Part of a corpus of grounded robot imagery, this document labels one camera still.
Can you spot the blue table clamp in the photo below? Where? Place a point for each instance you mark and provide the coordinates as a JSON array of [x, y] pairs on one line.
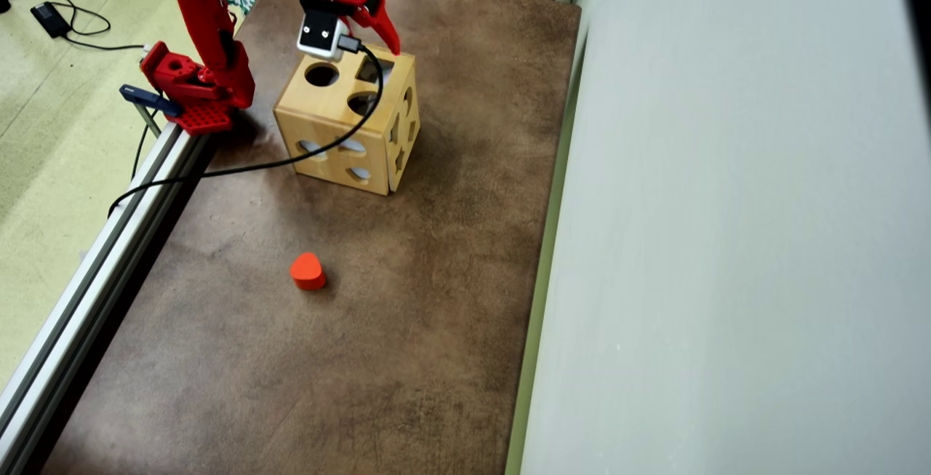
[[149, 99]]

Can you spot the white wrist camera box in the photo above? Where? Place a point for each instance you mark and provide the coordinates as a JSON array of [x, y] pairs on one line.
[[321, 37]]

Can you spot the red robot arm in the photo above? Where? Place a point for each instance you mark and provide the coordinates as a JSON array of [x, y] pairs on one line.
[[214, 31]]

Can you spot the orange rounded triangle block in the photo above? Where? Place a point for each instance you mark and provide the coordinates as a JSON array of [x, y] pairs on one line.
[[307, 271]]

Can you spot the aluminium profile rail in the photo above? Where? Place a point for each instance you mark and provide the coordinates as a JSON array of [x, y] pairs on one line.
[[87, 278]]

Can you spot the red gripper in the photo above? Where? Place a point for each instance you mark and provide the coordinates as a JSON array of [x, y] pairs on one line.
[[361, 5]]

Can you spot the black power adapter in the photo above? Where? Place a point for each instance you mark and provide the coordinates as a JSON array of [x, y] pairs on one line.
[[51, 19]]

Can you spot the wooden shape sorter box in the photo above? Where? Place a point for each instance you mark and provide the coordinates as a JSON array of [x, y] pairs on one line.
[[327, 126]]

